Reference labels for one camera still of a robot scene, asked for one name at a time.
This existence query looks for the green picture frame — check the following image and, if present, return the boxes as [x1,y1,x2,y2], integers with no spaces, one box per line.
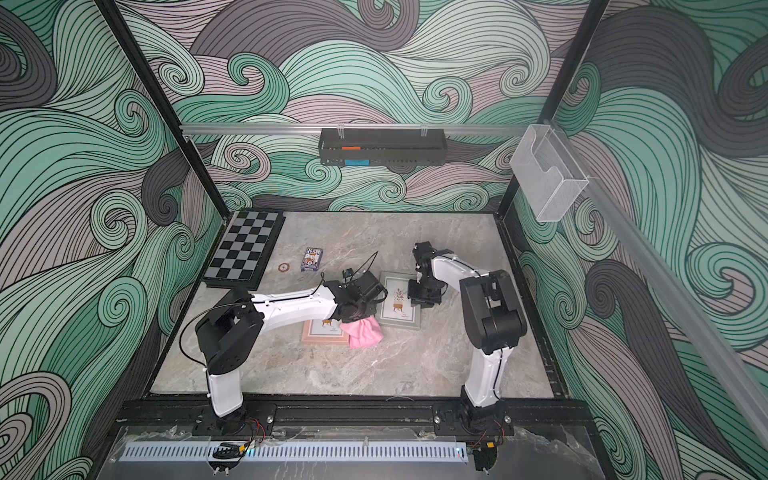
[376,271,421,330]

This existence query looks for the pink cloth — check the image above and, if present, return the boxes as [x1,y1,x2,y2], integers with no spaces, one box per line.
[339,316,384,349]

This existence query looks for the pink picture frame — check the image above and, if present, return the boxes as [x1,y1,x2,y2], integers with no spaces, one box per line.
[301,319,349,345]

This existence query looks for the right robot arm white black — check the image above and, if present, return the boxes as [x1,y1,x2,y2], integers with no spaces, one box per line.
[407,242,527,412]

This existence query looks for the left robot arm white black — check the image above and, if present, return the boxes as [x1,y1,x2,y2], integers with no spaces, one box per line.
[195,271,388,418]

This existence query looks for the playing card box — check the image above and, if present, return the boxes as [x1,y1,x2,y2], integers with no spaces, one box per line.
[300,247,323,272]

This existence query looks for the black grey chessboard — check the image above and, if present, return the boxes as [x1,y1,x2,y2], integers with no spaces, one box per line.
[202,209,285,290]

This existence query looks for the black wall shelf tray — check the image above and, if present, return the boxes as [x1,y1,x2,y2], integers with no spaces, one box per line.
[318,129,448,167]

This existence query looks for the clear acrylic wall holder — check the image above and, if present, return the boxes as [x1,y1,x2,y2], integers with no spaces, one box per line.
[510,124,589,223]

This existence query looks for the white slotted cable duct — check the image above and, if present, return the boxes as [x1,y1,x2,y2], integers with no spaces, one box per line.
[117,441,469,464]

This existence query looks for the aluminium back rail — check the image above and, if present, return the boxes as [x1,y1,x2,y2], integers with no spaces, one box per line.
[180,122,528,137]

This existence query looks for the aluminium rail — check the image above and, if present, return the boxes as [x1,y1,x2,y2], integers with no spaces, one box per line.
[544,120,767,446]
[180,122,528,137]

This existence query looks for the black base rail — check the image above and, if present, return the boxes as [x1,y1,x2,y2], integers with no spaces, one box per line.
[116,395,592,438]

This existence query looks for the aluminium right side rail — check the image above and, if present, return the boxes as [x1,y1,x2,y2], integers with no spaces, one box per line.
[544,120,767,446]

